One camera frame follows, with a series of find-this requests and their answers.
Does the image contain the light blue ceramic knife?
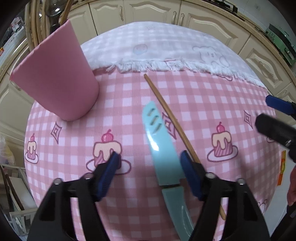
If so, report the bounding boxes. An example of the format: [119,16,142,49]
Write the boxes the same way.
[142,101,194,240]

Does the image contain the long crossing wooden chopstick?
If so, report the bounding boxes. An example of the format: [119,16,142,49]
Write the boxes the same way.
[60,0,74,25]

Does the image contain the person's right hand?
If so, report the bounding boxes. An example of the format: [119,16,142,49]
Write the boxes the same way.
[287,166,296,206]

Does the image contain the pink checkered tablecloth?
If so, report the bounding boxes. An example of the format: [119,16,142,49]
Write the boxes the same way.
[25,71,280,240]

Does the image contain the green electric cooker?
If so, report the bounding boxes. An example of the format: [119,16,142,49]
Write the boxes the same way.
[265,24,295,67]

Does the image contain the white metal shelf rack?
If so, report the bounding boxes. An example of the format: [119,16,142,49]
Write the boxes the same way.
[1,164,37,239]

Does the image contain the pink utensil holder cup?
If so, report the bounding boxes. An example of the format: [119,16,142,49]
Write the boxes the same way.
[10,21,99,121]

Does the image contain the white plastic bag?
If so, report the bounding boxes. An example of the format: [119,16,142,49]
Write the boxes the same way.
[0,135,15,165]

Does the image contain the white checkered fringed cloth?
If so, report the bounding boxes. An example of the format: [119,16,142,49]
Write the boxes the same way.
[81,22,264,87]

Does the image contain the black gas stove top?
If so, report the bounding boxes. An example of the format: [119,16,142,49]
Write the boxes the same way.
[208,0,238,15]

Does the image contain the cream lower cabinets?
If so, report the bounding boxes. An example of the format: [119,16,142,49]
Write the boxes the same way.
[0,0,296,149]

